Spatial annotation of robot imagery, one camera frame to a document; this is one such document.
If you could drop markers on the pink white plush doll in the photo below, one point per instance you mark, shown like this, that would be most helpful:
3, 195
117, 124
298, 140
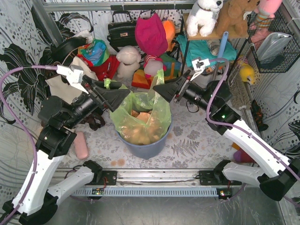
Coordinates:
152, 65

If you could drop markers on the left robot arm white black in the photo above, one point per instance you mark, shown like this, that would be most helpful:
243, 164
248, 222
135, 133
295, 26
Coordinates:
37, 201

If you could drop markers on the yellow duck plush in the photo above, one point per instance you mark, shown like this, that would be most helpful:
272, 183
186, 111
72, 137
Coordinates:
246, 72

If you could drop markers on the pink plush toy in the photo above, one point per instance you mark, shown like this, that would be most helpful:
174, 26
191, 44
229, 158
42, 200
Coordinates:
265, 13

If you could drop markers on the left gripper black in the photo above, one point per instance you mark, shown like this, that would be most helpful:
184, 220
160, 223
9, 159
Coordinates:
99, 96

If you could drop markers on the black wire basket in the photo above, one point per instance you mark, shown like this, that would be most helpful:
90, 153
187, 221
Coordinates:
286, 59

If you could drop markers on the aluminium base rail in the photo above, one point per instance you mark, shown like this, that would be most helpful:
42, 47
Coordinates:
141, 183

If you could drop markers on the black orange toy figure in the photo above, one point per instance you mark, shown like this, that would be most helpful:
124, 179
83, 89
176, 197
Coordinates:
258, 116

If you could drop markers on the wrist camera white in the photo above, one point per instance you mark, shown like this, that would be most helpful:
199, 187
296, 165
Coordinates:
199, 66
74, 76

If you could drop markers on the magenta cloth bag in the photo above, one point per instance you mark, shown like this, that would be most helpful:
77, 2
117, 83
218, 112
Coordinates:
150, 35

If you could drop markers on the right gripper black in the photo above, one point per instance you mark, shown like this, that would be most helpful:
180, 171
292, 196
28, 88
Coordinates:
180, 87

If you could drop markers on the cream canvas tote bag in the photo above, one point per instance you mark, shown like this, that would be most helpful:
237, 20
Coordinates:
65, 91

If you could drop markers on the green trash bag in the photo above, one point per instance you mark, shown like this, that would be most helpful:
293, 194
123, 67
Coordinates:
144, 102

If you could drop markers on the black hat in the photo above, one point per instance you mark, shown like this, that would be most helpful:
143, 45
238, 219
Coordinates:
60, 53

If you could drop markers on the pink rolled cloth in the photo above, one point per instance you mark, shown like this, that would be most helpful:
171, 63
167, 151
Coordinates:
81, 148

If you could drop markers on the orange plush toy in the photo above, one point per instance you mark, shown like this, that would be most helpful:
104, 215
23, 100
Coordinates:
169, 27

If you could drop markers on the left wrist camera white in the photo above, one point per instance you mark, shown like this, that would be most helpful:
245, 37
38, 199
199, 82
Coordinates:
74, 76

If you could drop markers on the black leather handbag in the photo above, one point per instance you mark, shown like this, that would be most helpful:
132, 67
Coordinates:
121, 34

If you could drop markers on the white sheep plush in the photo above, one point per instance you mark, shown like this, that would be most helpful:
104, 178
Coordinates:
129, 59

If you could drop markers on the brown teddy bear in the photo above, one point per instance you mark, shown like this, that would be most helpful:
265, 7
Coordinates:
232, 14

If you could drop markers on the purple striped sock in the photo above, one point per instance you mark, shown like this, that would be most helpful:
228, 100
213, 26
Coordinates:
240, 155

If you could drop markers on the blue trash bin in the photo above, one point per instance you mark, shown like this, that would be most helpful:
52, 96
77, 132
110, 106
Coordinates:
147, 151

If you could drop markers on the rainbow striped bag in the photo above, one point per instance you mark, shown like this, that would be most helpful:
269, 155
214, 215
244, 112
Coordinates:
172, 71

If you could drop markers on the white dog plush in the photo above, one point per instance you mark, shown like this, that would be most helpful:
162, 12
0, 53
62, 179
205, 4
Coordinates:
203, 17

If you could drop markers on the brown patterned sandal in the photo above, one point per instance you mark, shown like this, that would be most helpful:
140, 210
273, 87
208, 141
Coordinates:
94, 120

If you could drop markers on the colourful printed cloth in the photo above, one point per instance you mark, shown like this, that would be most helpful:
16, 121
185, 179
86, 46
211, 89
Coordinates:
94, 54

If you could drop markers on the black metal wooden shelf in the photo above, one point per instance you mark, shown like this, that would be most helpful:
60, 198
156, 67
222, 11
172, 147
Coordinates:
212, 36

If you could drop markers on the teal folded cloth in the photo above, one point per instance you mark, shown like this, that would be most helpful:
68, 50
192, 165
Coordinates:
199, 48

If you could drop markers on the silver foil pouch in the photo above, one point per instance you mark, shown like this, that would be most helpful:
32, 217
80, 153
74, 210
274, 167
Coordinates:
273, 45

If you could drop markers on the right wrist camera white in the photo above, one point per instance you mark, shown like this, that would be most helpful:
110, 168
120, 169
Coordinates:
199, 66

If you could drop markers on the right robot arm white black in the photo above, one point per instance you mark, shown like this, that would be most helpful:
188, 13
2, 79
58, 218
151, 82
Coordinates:
276, 173

